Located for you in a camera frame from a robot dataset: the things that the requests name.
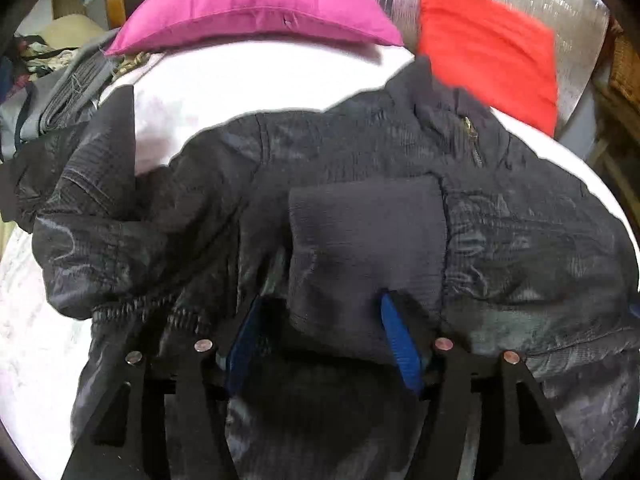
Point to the white bed blanket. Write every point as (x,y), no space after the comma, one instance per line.
(165,125)

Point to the grey bag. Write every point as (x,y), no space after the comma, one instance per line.
(65,100)

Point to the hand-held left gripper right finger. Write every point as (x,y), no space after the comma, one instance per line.
(401,347)

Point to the wicker basket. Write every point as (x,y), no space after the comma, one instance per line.
(627,70)

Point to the red pillow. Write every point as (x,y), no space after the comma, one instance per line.
(480,50)

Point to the black jacket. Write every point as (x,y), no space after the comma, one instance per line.
(350,160)

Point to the silver foil insulation panel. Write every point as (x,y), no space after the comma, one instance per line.
(575,10)

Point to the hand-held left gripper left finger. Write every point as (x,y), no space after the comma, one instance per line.
(243,355)

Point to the pink pillow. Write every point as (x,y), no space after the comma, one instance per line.
(250,5)

